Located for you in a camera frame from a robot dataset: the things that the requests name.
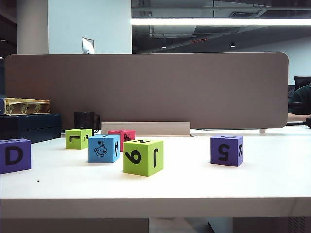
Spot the red foam block zebra picture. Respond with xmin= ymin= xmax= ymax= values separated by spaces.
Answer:
xmin=107 ymin=129 xmax=136 ymax=152

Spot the green foam block letter N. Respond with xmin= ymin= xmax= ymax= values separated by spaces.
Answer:
xmin=123 ymin=139 xmax=164 ymax=177

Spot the blue foam block fish picture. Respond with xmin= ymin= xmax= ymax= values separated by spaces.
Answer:
xmin=88 ymin=134 xmax=121 ymax=164

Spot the purple foam block letter G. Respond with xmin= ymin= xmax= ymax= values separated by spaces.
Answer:
xmin=210 ymin=134 xmax=244 ymax=167

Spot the purple foam block letter D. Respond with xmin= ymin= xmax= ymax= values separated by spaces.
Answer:
xmin=0 ymin=138 xmax=32 ymax=175

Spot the green foam block letter L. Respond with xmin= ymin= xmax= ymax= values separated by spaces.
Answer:
xmin=65 ymin=128 xmax=93 ymax=150

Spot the brown fabric desk divider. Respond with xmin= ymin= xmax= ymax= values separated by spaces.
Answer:
xmin=4 ymin=51 xmax=290 ymax=130

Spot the black mug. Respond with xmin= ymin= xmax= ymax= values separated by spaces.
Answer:
xmin=73 ymin=111 xmax=101 ymax=135

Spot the white ceiling light strip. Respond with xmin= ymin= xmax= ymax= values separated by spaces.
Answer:
xmin=131 ymin=18 xmax=311 ymax=26

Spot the dark navy storage box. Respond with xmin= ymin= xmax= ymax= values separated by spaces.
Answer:
xmin=0 ymin=113 xmax=62 ymax=145

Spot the gold patterned box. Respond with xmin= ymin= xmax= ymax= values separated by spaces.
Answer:
xmin=3 ymin=97 xmax=51 ymax=116

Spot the person in dark green shirt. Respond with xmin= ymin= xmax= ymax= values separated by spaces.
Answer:
xmin=287 ymin=82 xmax=311 ymax=128

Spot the black office chair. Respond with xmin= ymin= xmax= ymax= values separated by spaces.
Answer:
xmin=293 ymin=75 xmax=311 ymax=92

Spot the dark vented panel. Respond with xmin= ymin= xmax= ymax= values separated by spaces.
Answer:
xmin=287 ymin=216 xmax=308 ymax=233

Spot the beige cable tray rail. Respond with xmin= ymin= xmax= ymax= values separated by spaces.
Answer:
xmin=101 ymin=121 xmax=191 ymax=137

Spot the silver wall sign plate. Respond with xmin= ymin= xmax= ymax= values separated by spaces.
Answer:
xmin=81 ymin=37 xmax=95 ymax=55

